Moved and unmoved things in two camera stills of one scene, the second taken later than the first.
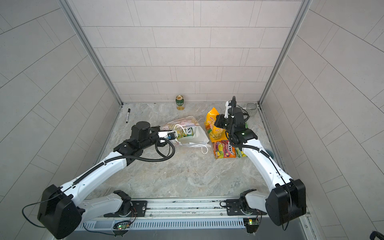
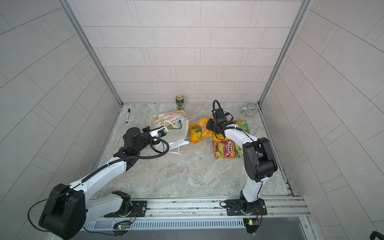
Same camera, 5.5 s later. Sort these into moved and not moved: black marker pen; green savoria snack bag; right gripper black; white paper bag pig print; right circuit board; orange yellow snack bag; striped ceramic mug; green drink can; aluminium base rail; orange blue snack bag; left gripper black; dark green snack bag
Moved: right gripper black; left gripper black; dark green snack bag; orange yellow snack bag; white paper bag pig print
Not moved: aluminium base rail; black marker pen; striped ceramic mug; green drink can; orange blue snack bag; green savoria snack bag; right circuit board
